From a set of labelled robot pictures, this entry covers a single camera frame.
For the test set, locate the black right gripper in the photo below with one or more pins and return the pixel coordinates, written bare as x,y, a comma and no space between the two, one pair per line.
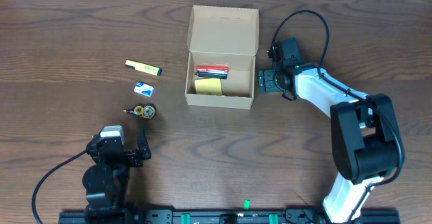
266,81

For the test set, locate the black gold correction tape dispenser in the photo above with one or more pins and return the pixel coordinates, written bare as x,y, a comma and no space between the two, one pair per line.
144,111

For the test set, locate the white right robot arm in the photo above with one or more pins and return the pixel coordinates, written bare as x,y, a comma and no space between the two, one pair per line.
365,141

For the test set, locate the brown cardboard box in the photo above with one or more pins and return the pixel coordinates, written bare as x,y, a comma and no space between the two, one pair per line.
223,37

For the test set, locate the yellow highlighter pen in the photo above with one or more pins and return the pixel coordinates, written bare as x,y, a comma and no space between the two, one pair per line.
142,67

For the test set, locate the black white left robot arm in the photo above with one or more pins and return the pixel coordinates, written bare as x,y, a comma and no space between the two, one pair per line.
106,182

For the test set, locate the small green marker piece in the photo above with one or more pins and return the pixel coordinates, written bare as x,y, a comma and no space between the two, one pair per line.
246,205

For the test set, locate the yellow polar bear notepad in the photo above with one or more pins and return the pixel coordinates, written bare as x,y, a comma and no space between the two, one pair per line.
209,86

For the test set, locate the white blue staples box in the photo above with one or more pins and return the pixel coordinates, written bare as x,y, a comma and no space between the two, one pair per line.
144,89

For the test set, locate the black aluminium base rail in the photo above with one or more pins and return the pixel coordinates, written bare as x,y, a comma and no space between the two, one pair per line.
166,216

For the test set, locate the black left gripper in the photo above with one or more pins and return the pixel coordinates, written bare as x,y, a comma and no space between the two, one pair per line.
126,154

